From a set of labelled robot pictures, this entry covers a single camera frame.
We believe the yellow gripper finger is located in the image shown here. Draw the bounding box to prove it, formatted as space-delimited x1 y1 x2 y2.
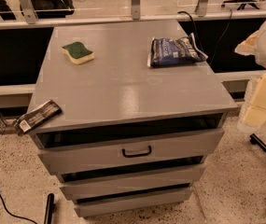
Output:
241 73 266 129
234 31 259 56

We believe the blue chip bag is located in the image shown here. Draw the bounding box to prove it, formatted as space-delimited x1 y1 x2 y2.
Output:
147 34 208 68

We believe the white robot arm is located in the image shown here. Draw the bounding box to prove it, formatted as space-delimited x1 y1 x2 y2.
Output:
234 21 266 133

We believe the black stand leg right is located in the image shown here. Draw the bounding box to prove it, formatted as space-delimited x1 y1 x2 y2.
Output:
249 133 266 168

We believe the black stand leg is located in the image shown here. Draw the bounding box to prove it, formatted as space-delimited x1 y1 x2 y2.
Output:
249 133 266 168
44 193 54 224

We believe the grey drawer cabinet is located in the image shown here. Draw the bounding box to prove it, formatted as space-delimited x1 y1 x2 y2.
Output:
31 21 235 217

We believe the green yellow sponge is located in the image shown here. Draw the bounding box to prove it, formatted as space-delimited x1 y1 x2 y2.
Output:
62 42 94 64

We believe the black stand leg bottom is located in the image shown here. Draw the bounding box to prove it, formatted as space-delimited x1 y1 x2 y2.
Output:
44 193 54 224

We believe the glass railing with metal posts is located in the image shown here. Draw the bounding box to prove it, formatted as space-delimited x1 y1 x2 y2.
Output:
0 0 266 29

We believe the black cable behind cabinet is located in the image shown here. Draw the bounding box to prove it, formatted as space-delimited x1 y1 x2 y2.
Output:
177 8 233 66

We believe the black drawer handle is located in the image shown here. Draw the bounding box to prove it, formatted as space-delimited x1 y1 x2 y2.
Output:
121 146 152 159

